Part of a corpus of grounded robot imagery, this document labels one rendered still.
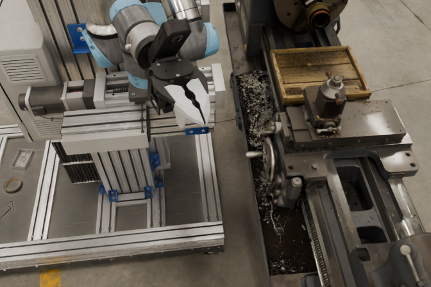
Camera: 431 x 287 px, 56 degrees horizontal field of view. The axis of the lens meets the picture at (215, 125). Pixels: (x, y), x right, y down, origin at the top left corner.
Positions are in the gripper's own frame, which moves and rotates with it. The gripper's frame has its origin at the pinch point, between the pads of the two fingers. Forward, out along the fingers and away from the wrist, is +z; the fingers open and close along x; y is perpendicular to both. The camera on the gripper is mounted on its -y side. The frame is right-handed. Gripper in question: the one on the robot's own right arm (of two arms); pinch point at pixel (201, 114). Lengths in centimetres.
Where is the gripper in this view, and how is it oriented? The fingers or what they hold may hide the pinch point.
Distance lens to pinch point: 62.9
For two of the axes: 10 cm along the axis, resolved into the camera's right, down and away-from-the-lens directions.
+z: 4.7, 6.8, -5.6
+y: -1.2, 6.8, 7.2
